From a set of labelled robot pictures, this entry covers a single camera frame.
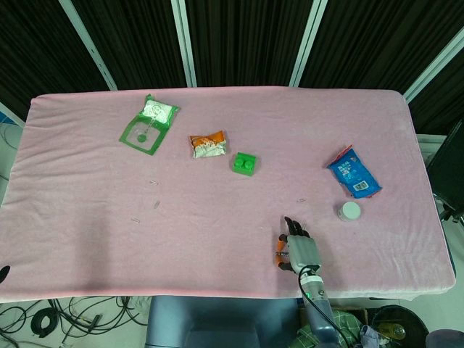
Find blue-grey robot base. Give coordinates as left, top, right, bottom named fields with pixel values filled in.
left=144, top=295, right=302, bottom=348

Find black monitor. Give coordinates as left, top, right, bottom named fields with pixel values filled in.
left=426, top=119, right=464, bottom=223

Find green toy brick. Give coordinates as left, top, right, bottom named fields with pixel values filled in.
left=228, top=152, right=259, bottom=178

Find white side shelf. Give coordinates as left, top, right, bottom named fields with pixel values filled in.
left=415, top=133, right=448, bottom=168

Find blue snack bag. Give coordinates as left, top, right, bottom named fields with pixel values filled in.
left=326, top=144, right=384, bottom=200

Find yellow bottle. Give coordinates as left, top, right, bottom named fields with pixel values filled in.
left=378, top=323, right=406, bottom=341

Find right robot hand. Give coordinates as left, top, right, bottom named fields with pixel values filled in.
left=273, top=216, right=322, bottom=273

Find orange silver snack wrapper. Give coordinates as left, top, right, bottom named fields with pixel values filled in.
left=188, top=130, right=228, bottom=160

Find coiled black cable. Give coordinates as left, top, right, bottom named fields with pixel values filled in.
left=30, top=307, right=59, bottom=339

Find green wet wipe packet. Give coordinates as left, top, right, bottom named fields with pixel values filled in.
left=118, top=93, right=181, bottom=157

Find green checked cloth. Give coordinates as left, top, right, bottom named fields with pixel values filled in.
left=297, top=306, right=363, bottom=348

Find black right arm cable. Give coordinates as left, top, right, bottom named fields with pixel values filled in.
left=297, top=265, right=353, bottom=348

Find black floor cables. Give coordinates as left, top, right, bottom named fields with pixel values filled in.
left=0, top=296, right=150, bottom=348

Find pink table cloth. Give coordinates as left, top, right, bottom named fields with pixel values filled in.
left=0, top=86, right=457, bottom=304

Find black trash bin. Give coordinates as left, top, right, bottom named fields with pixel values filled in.
left=371, top=304, right=432, bottom=348

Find black curtain panel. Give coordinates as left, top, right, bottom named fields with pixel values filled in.
left=70, top=0, right=189, bottom=91
left=0, top=0, right=110, bottom=121
left=184, top=0, right=313, bottom=88
left=300, top=0, right=464, bottom=96

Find white plastic jar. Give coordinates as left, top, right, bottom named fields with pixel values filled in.
left=333, top=201, right=363, bottom=223

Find white partition post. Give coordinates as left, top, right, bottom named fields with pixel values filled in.
left=402, top=34, right=464, bottom=104
left=170, top=0, right=199, bottom=88
left=289, top=0, right=328, bottom=88
left=0, top=101, right=26, bottom=127
left=59, top=0, right=118, bottom=91

